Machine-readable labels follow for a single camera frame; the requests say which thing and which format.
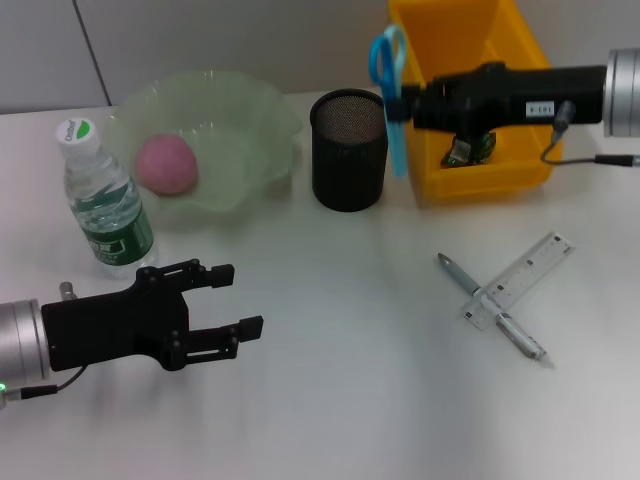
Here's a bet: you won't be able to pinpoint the translucent green fruit bowl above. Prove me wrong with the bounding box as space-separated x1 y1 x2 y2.
102 69 305 221

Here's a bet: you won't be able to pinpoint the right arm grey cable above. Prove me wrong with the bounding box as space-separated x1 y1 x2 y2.
539 99 640 169

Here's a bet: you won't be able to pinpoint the blue scissors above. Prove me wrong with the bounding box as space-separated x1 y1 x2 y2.
368 24 412 179

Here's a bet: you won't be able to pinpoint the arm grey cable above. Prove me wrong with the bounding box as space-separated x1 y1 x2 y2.
4 367 85 401
539 99 640 169

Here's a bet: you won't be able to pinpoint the clear green-label water bottle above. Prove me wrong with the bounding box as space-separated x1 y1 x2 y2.
55 117 160 280

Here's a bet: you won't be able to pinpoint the pink peach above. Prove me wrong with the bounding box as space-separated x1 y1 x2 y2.
133 133 199 196

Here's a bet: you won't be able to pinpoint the clear plastic ruler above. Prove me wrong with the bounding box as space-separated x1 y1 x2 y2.
458 230 576 334

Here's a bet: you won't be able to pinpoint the yellow plastic bin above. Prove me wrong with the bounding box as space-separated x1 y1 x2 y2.
388 0 566 202

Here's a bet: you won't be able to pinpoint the green plastic wrapper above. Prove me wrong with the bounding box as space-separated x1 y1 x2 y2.
439 130 499 169

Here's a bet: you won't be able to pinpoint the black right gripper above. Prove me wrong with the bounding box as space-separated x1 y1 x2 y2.
387 62 609 146

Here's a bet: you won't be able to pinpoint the left arm grey cable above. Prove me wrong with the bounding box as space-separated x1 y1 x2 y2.
4 367 85 401

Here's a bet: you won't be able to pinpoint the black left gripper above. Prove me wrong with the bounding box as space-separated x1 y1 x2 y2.
40 258 265 372

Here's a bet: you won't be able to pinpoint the black mesh pen holder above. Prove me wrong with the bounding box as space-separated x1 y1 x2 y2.
308 88 395 213

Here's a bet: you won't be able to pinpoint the grey clear ballpoint pen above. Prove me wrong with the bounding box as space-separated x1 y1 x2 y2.
437 252 557 371

